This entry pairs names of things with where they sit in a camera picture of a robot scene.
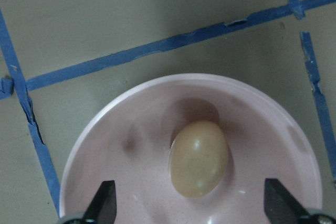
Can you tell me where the brown egg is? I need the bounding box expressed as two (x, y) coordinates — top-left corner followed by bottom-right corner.
(169, 120), (229, 198)

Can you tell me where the pink bowl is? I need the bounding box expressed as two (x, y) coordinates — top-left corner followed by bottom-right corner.
(60, 74), (322, 223)

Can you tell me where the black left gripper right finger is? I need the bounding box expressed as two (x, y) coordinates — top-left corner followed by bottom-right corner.
(264, 178), (311, 224)

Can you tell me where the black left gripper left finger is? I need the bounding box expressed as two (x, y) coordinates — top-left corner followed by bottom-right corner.
(82, 180), (116, 224)

